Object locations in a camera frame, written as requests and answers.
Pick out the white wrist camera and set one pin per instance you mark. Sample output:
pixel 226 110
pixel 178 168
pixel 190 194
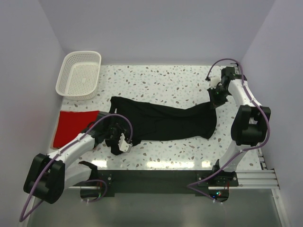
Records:
pixel 214 81
pixel 123 145

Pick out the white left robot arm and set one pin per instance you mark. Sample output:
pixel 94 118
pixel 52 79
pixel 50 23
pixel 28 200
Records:
pixel 50 174

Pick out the black t shirt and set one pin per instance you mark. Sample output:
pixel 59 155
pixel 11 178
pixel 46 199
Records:
pixel 150 122

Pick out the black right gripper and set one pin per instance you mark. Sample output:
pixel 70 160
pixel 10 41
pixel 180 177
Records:
pixel 214 102

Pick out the red folded t shirt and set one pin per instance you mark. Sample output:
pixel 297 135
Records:
pixel 69 125

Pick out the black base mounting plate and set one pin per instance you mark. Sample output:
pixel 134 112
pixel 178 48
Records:
pixel 199 183

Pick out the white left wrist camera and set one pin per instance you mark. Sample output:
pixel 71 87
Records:
pixel 123 145

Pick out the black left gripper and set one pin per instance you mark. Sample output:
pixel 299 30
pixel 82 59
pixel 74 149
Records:
pixel 120 126

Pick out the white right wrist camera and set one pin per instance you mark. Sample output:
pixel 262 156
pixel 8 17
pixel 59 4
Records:
pixel 214 81

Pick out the aluminium frame rail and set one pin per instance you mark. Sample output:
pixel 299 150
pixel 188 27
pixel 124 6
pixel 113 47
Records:
pixel 264 179

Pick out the white plastic basket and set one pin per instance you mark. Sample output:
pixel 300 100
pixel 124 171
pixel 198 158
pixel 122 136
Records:
pixel 79 75

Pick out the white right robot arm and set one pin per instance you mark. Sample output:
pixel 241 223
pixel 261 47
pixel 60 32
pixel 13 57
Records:
pixel 250 128

